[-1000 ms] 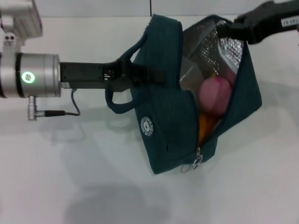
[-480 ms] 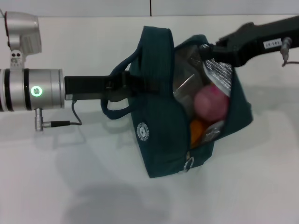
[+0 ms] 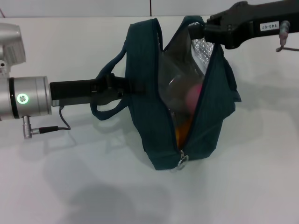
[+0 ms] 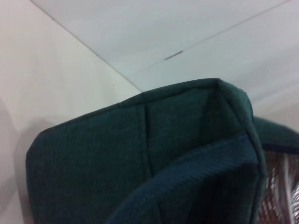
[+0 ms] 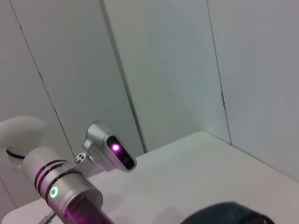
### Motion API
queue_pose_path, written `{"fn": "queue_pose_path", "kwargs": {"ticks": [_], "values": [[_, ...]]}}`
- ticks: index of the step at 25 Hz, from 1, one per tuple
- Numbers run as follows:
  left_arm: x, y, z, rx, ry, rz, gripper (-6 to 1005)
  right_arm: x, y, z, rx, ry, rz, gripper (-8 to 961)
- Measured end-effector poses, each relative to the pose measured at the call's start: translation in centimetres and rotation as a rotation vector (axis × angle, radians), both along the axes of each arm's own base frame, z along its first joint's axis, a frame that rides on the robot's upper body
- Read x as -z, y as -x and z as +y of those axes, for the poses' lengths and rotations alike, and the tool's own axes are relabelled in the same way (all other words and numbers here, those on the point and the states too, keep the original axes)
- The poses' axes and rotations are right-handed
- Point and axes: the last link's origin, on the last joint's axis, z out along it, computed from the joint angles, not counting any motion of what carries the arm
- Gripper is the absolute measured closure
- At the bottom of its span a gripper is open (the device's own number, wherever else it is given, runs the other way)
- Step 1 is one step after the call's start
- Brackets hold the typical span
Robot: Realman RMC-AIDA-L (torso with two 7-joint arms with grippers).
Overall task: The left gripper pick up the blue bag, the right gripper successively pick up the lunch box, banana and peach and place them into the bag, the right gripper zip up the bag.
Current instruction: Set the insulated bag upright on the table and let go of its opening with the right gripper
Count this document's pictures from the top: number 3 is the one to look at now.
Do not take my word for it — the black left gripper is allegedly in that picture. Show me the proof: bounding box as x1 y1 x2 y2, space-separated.
49 72 147 107

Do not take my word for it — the pink toy peach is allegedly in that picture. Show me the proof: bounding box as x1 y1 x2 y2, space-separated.
185 84 203 112

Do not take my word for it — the yellow banana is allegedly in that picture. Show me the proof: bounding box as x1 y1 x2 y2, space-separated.
174 116 194 147

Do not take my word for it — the metal zipper pull ring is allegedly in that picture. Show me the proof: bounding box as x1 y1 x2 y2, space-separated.
177 149 189 170

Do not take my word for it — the arm dark cable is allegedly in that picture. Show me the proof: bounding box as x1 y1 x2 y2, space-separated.
275 20 299 53
22 106 71 139

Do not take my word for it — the left arm dark cable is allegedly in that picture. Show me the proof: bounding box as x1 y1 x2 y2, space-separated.
22 106 71 139

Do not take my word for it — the dark teal insulated lunch bag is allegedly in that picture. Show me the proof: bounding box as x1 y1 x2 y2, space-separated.
90 15 242 171

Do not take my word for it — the right arm dark cable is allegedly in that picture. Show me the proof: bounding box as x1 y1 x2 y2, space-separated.
275 20 299 53

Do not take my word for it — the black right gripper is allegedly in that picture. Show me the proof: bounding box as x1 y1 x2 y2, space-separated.
188 0 299 49

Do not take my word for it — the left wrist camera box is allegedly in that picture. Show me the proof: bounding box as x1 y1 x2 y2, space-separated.
0 23 27 77

